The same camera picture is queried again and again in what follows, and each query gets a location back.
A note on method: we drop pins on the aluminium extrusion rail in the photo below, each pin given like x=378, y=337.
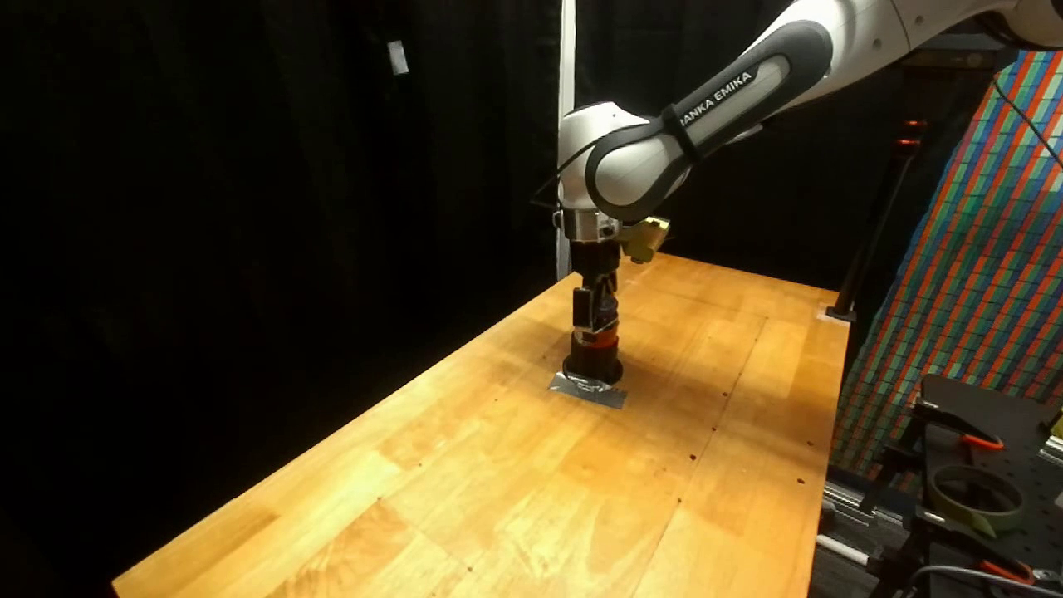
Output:
x=848, y=520

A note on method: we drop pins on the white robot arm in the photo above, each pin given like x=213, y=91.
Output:
x=710, y=112

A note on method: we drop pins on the grey base plate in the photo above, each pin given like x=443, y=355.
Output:
x=570, y=389

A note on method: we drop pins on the small white tag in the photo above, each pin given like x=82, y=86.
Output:
x=398, y=55

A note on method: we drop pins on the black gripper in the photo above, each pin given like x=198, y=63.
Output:
x=594, y=264

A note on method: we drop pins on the colourful striped panel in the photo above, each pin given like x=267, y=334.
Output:
x=974, y=277

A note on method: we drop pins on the orange black spring clamp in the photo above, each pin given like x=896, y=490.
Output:
x=1001, y=569
x=984, y=443

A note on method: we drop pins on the black camera stand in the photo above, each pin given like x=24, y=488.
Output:
x=873, y=238

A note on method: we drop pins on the white vertical pole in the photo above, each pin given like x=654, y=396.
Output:
x=566, y=55

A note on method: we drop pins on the yellowish wrist camera box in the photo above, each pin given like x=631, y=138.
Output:
x=649, y=238

